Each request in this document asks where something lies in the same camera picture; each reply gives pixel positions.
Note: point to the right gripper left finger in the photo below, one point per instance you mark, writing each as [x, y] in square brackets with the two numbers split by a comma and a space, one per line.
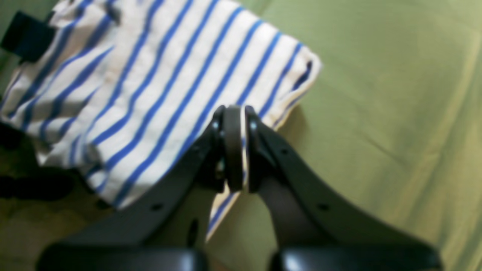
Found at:
[165, 229]

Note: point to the green table cloth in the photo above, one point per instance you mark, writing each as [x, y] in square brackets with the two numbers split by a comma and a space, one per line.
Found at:
[393, 122]

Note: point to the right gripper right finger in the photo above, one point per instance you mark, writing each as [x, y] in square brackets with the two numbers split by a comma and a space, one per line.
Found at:
[316, 228]

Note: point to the blue white striped t-shirt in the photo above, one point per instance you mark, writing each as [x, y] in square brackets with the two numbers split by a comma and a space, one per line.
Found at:
[121, 88]

